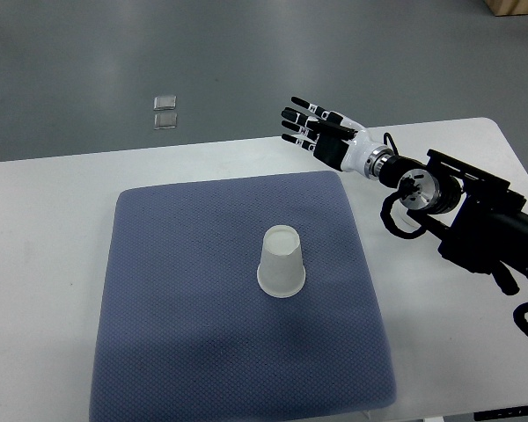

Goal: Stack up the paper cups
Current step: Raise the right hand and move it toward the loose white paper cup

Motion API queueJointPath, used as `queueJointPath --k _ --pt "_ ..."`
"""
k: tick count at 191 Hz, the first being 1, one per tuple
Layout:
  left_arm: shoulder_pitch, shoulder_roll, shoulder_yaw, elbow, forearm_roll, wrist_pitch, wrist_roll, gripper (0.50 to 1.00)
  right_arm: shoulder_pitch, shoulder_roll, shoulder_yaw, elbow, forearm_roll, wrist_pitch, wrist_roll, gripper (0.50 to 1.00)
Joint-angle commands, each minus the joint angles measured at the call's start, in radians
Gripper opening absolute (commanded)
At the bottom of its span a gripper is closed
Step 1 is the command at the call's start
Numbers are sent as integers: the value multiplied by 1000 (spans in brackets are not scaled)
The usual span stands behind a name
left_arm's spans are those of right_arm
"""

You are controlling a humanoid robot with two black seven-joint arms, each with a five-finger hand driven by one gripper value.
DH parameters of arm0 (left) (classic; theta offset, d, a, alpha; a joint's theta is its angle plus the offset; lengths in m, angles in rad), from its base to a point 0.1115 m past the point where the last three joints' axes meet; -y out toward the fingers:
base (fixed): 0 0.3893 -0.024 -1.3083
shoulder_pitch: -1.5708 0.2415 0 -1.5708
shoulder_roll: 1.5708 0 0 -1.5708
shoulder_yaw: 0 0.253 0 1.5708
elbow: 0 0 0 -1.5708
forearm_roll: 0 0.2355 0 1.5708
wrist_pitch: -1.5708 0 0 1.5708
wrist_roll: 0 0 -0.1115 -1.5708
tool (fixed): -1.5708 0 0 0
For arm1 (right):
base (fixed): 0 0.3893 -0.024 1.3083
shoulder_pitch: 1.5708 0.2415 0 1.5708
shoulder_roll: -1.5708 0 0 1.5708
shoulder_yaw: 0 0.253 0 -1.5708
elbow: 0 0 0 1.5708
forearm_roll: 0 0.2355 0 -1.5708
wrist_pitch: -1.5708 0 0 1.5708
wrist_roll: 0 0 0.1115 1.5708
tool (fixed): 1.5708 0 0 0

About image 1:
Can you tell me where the white paper cup on mat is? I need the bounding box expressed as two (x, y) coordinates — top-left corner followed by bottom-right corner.
(257, 225), (306, 299)

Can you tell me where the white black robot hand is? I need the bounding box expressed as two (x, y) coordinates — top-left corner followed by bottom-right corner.
(282, 97), (365, 171)

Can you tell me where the wooden furniture corner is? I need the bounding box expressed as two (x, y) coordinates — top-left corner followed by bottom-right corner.
(484, 0), (528, 17)

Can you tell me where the metal floor plate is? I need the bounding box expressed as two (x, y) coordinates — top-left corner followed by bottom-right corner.
(154, 112), (178, 130)
(153, 94), (177, 111)

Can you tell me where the black table edge bracket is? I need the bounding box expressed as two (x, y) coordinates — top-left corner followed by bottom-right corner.
(473, 405), (528, 421)

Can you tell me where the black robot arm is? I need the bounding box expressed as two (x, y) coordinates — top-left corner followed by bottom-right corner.
(366, 147), (528, 295)

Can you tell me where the upper metal floor plate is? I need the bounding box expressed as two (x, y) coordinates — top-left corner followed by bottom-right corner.
(153, 94), (177, 111)

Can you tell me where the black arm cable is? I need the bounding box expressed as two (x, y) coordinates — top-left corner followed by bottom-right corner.
(379, 131), (528, 348)

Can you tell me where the lower metal floor plate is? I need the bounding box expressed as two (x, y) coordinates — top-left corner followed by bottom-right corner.
(154, 112), (178, 130)

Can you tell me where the blue grey padded mat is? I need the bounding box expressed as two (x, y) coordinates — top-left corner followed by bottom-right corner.
(89, 171), (396, 421)

